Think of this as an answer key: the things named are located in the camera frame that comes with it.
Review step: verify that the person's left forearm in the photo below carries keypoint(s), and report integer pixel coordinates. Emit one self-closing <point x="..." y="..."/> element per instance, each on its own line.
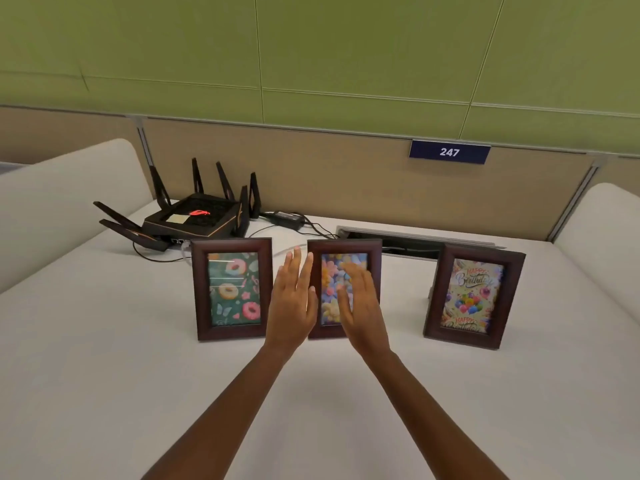
<point x="227" y="414"/>

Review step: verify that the white rounded desk divider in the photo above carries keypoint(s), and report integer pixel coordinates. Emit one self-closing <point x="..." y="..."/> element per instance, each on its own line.
<point x="600" y="239"/>
<point x="65" y="209"/>

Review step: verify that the person's right forearm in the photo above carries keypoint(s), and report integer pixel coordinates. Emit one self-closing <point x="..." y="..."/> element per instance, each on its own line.
<point x="425" y="414"/>

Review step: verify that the person's left hand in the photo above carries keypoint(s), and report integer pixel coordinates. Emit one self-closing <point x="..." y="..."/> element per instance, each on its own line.
<point x="288" y="309"/>

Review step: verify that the person's left middle finger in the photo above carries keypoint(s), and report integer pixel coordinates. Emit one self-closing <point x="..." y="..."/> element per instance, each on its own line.
<point x="297" y="267"/>

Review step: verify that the person's right thumb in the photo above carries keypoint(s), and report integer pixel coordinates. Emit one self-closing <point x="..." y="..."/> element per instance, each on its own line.
<point x="342" y="302"/>

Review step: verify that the person's right hand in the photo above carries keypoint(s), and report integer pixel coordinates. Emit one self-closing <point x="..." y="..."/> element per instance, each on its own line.
<point x="362" y="314"/>

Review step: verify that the person's left little finger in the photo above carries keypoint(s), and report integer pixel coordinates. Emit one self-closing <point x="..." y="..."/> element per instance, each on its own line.
<point x="277" y="284"/>

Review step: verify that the brown frame with flower picture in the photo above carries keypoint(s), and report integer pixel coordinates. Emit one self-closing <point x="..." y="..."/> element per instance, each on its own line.
<point x="327" y="289"/>

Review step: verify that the black power adapter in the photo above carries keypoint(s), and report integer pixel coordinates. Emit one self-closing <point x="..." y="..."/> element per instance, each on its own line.
<point x="289" y="219"/>

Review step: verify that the black router with antennas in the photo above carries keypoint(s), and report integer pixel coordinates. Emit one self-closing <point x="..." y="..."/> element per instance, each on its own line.
<point x="192" y="222"/>

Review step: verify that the blue number sign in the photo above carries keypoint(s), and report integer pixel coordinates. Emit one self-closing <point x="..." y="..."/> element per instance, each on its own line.
<point x="449" y="152"/>

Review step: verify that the person's left thumb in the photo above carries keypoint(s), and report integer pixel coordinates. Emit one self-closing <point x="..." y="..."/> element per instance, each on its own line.
<point x="312" y="300"/>

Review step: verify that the grey partition post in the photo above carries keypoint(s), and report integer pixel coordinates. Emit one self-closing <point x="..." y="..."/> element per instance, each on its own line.
<point x="143" y="139"/>
<point x="575" y="199"/>

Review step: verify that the brown frame with donut picture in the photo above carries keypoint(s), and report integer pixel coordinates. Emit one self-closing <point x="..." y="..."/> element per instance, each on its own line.
<point x="232" y="289"/>

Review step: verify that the brown frame with balloon picture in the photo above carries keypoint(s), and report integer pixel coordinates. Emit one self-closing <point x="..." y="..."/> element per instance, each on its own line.
<point x="472" y="297"/>

